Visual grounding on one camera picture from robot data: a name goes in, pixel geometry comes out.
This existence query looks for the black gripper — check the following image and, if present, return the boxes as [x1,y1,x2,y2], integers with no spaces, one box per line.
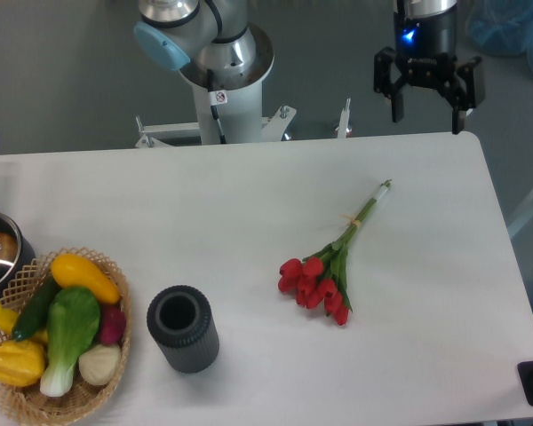
[373,1,486,135]

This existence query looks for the red tulip bouquet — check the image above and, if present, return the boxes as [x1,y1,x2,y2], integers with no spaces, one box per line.
[278,179,392,327]

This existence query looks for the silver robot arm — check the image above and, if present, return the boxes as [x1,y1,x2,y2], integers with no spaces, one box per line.
[133,1,485,134]

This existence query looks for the blue plastic bag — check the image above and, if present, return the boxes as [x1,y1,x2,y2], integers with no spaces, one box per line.
[465,1,533,73]

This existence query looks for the dark grey ribbed vase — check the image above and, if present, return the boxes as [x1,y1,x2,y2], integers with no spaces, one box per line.
[147,285,220,374]

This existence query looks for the purple radish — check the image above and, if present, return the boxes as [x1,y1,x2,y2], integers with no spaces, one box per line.
[98,306,126,345]

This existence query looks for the yellow squash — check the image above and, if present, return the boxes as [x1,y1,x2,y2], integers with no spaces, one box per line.
[50,253,121,304]

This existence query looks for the green bok choy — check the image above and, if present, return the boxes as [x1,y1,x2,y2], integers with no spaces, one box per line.
[40,286,100,398]

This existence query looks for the white garlic bulb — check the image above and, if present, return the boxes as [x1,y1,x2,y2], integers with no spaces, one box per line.
[78,344,121,386]

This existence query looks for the dark green cucumber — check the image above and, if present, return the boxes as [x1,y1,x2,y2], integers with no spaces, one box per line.
[11,274,61,342]

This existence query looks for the small yellow gourd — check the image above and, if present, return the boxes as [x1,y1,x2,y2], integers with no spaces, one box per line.
[0,304,48,345]

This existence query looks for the yellow bell pepper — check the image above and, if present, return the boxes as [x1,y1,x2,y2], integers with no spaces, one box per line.
[0,341,45,387]

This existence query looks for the woven wicker basket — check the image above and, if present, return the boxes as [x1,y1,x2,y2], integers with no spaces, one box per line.
[0,248,132,425]

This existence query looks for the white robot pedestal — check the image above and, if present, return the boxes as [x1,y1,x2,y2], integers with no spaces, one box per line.
[135,81,297,148]

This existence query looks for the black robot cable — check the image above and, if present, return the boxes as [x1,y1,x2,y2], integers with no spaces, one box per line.
[205,68,227,145]

